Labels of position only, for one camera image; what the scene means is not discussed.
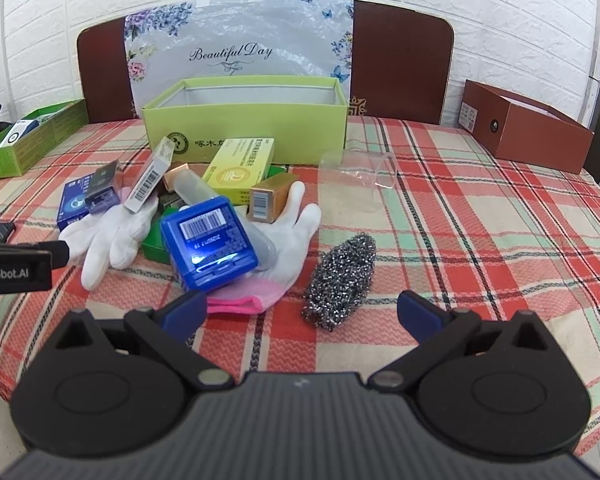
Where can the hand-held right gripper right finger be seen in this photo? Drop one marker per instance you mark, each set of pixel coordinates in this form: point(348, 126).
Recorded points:
point(417, 312)

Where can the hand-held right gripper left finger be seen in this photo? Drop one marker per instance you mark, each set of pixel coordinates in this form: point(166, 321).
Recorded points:
point(185, 312)

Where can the white glove with pink cuff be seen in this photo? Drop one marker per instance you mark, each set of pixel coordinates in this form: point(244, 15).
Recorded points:
point(110, 240)

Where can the blue cube box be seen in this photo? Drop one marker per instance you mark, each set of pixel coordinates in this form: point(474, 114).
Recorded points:
point(207, 245)

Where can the steel wool scrubber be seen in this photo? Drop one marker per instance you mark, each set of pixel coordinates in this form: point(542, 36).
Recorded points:
point(337, 280)

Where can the purple grey small box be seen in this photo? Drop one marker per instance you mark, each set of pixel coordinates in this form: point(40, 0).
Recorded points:
point(102, 187)

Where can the olive narrow box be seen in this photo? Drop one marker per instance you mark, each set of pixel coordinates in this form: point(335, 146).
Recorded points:
point(170, 202)

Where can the frosted plastic tube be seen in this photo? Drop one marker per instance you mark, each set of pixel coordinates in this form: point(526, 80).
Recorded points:
point(197, 187)

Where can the white barcode box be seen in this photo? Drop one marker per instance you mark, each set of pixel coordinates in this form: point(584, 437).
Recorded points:
point(147, 185)

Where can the white and pink sock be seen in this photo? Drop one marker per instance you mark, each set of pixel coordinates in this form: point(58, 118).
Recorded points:
point(290, 230)

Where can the gold brown small box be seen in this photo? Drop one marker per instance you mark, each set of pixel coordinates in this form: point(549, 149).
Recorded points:
point(172, 175)
point(267, 200)

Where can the yellow green medicine box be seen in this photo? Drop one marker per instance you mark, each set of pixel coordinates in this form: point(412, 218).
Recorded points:
point(237, 170)

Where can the light green cardboard box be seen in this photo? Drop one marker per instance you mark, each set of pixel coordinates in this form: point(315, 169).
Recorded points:
point(250, 125)

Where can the green tray box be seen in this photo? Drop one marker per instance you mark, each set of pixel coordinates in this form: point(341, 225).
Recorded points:
point(35, 150)

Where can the plaid bed sheet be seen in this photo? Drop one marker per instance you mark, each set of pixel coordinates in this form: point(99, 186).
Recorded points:
point(480, 240)

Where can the white and blue small box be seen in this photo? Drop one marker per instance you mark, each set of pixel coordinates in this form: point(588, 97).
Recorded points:
point(17, 134)

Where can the brown shoe box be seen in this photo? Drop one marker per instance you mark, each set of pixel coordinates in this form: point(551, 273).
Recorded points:
point(535, 135)

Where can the floral plastic sheet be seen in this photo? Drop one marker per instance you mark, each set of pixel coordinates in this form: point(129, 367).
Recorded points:
point(240, 35)

